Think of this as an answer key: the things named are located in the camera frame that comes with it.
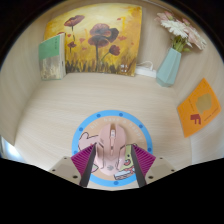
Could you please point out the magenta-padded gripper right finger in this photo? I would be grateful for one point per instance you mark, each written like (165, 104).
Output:
(156, 168)

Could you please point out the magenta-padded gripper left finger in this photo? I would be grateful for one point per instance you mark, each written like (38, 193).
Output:
(66, 168)

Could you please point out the pink computer mouse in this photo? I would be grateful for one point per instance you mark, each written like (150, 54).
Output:
(110, 150)

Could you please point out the round cartoon mouse pad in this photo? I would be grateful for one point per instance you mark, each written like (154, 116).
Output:
(135, 128)

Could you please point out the orange book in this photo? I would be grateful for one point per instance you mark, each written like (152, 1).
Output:
(200, 108)

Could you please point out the white power strip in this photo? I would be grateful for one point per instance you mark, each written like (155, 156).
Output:
(146, 71)

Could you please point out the pale teal faceted vase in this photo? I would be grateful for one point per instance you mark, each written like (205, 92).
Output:
(169, 68)

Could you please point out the green covered book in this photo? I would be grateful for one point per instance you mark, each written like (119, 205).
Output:
(50, 56)

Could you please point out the yellow poppy flower painting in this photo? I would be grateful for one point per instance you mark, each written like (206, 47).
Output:
(100, 36)

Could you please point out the pink and white flower bouquet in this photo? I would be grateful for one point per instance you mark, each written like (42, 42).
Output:
(181, 30)

